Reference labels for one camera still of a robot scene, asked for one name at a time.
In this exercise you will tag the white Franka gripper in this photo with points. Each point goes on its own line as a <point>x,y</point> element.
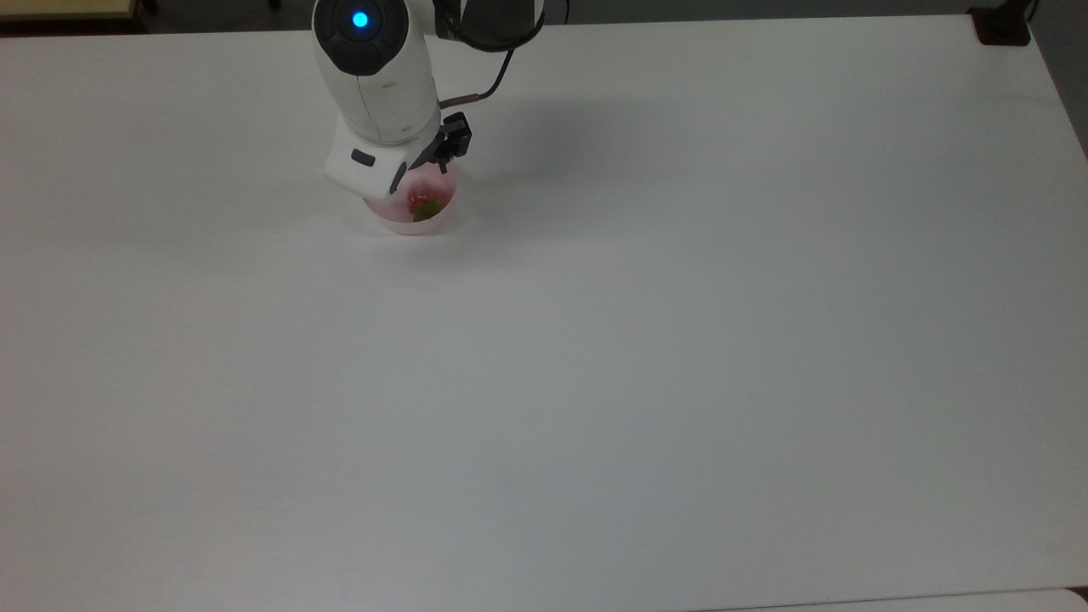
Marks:
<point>371,167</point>

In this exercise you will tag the red strawberry with green leaves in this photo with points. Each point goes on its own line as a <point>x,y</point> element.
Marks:
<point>423,205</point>

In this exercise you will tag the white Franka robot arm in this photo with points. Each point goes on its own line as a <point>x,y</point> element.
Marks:
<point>378,72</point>

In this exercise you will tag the pink plastic bowl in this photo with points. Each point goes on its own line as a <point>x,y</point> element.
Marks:
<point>438,219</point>

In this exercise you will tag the beige wooden side table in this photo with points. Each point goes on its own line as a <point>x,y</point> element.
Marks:
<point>66,8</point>

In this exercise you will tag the black table clamp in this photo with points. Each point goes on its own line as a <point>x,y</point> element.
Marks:
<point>1002,25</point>

